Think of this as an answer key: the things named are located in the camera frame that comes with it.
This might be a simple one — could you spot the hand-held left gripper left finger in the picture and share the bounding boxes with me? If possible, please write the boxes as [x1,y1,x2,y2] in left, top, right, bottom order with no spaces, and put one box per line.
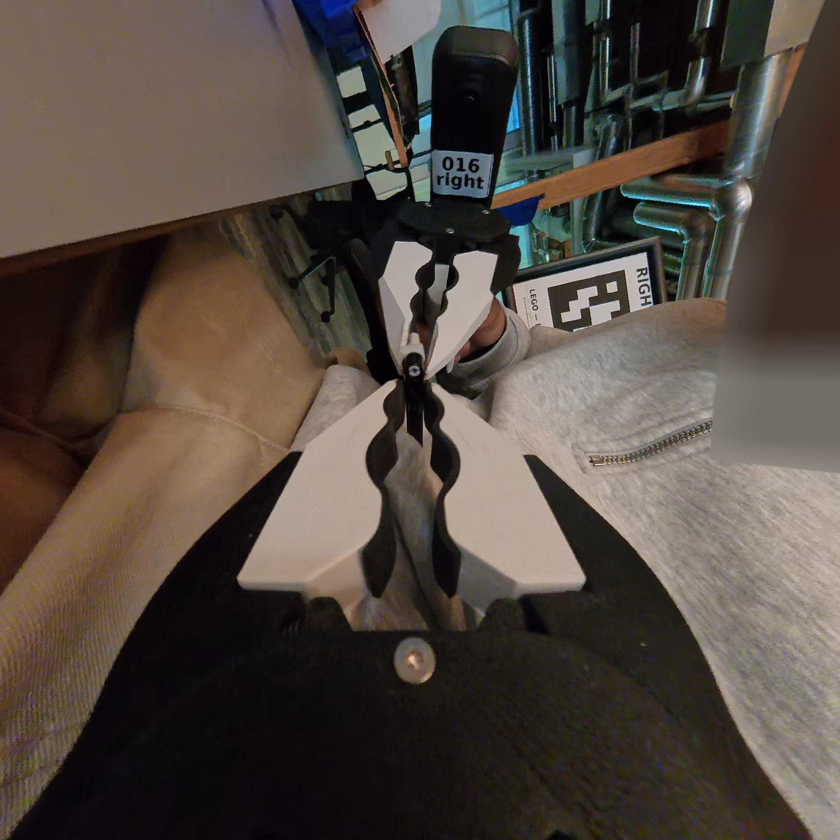
[236,377,411,627]

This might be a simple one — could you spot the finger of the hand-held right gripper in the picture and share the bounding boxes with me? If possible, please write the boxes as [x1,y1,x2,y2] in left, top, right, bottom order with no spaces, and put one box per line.
[423,252,505,375]
[377,239,457,382]

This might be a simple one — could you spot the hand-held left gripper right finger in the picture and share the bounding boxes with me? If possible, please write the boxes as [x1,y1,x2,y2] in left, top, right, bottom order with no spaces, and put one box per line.
[420,384,587,631]

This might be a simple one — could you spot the white desk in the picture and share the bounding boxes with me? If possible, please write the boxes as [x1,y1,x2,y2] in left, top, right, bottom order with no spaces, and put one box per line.
[0,0,366,260]

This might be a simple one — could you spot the person's right hand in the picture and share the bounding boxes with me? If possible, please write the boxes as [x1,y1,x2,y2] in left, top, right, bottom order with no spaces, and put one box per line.
[456,303,511,363]

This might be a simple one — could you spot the cardboard box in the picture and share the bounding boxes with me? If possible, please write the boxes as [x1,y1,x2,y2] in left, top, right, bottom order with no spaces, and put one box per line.
[354,0,444,165]

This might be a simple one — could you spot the grey zip sweatshirt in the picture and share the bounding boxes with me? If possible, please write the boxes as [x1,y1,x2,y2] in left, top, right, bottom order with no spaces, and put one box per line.
[298,297,840,840]

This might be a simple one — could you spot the black lego rod piece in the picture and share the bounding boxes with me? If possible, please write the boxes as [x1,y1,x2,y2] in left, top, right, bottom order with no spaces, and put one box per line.
[403,351,427,442]

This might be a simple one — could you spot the beige trousers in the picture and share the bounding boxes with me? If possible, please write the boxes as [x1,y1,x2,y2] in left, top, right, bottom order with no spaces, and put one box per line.
[0,226,368,834]

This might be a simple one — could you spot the silver metal pipe frame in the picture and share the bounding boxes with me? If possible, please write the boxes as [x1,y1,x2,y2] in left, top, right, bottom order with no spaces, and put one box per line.
[620,49,798,303]

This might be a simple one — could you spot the row of dark metal pipes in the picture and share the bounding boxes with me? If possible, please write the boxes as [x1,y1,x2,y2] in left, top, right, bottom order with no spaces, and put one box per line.
[515,0,742,158]

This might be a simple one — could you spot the blue plastic bin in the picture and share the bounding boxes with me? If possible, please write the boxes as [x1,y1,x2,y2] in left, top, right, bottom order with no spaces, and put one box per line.
[292,0,368,52]

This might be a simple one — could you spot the framed black-and-white marker sign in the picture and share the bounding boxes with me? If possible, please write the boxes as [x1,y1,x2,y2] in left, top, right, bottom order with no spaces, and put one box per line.
[512,236,670,336]

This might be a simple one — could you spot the person's right forearm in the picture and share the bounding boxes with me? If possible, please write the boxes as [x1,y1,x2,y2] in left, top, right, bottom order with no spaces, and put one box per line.
[446,308,534,398]

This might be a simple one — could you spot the black office chair base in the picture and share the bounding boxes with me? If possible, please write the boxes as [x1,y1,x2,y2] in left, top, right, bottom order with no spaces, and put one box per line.
[269,197,370,322]

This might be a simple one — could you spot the wooden shelf board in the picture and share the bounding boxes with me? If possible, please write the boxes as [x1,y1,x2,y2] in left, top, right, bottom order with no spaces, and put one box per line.
[492,118,732,211]

